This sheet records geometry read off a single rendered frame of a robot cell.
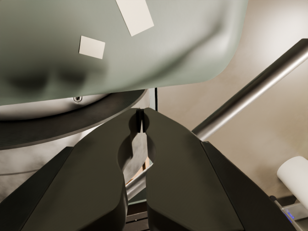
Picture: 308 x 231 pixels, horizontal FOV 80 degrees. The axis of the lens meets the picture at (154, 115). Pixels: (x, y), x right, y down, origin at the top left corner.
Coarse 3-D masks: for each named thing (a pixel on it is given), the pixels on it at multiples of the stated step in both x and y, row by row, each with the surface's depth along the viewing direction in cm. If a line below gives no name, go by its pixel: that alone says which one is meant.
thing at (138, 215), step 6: (132, 204) 76; (138, 204) 76; (144, 204) 76; (132, 210) 74; (138, 210) 74; (144, 210) 74; (126, 216) 72; (132, 216) 73; (138, 216) 74; (144, 216) 75; (126, 222) 75; (132, 222) 75; (138, 222) 76; (144, 222) 77; (126, 228) 76; (132, 228) 78; (138, 228) 78; (144, 228) 80
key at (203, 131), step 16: (304, 48) 11; (272, 64) 12; (288, 64) 11; (256, 80) 12; (272, 80) 12; (240, 96) 13; (256, 96) 12; (224, 112) 13; (208, 128) 13; (144, 176) 16; (128, 192) 16
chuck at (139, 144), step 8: (136, 136) 27; (144, 136) 30; (136, 144) 28; (144, 144) 31; (136, 152) 28; (144, 152) 31; (136, 160) 29; (144, 160) 32; (128, 168) 28; (136, 168) 30; (0, 176) 19; (8, 176) 19; (16, 176) 20; (24, 176) 20; (128, 176) 28; (0, 184) 20; (8, 184) 20; (16, 184) 20; (0, 192) 21; (8, 192) 21; (0, 200) 22
